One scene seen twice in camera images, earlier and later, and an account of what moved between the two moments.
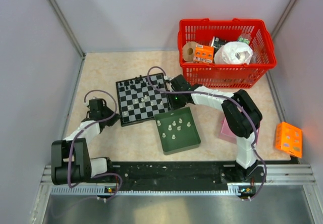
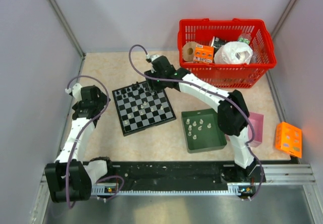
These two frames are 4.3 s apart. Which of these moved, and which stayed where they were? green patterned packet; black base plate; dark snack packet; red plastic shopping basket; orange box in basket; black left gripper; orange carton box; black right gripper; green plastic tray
Moved: black right gripper; green plastic tray; black left gripper
Stayed: green patterned packet; black base plate; dark snack packet; orange box in basket; red plastic shopping basket; orange carton box
